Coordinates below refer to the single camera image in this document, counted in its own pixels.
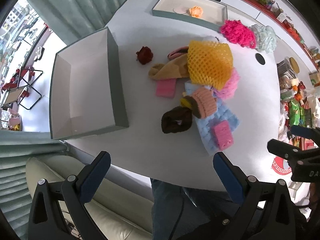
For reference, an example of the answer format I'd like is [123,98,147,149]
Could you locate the pink foam sponge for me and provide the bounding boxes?
[156,79,176,98]
[212,120,234,151]

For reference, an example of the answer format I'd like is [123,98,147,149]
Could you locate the pale green yarn ball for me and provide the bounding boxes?
[250,24,277,53]

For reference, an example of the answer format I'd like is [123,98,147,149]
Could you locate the snack packages pile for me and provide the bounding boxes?
[277,57,319,150]

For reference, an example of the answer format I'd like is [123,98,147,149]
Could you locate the large grey storage box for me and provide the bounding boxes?
[49,28,129,140]

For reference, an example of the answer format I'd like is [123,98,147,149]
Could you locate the round pink pad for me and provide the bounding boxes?
[173,5,189,15]

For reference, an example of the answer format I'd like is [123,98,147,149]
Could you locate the dark brown scrunchie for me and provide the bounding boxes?
[161,106,193,134]

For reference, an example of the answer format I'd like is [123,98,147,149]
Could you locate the white cloth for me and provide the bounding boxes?
[202,36,220,43]

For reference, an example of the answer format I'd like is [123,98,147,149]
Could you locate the person blue jeans legs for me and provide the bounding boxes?
[150,178,239,239]

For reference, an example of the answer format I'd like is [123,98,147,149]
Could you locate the magenta fluffy yarn ball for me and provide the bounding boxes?
[220,20,257,49]

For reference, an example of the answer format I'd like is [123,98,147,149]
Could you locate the folding chair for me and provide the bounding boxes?
[1,66,43,111]

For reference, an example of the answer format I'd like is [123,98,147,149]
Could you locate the tan knitted sock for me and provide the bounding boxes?
[148,54,189,80]

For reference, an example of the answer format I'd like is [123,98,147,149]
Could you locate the grey green curtain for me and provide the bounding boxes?
[27,0,126,45]

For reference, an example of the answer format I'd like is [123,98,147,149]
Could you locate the shallow grey tray box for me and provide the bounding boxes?
[152,0,228,31]

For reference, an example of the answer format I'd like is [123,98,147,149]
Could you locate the light pink fluffy pompom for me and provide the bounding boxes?
[214,68,240,100]

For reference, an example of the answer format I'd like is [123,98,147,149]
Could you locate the yellow foam net sleeve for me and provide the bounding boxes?
[187,40,233,90]

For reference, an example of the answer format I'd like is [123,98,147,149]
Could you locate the dark red fabric rose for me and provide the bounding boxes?
[136,46,153,65]

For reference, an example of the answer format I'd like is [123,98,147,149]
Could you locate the black table grommet hole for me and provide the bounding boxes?
[255,53,266,65]

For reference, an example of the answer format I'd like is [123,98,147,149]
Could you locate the orange fabric flower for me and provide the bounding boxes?
[188,6,203,18]

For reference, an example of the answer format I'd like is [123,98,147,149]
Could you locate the light blue chenille mat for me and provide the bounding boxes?
[184,81,239,155]

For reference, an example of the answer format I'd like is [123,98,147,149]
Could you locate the salmon knitted hat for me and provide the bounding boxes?
[191,87,217,119]

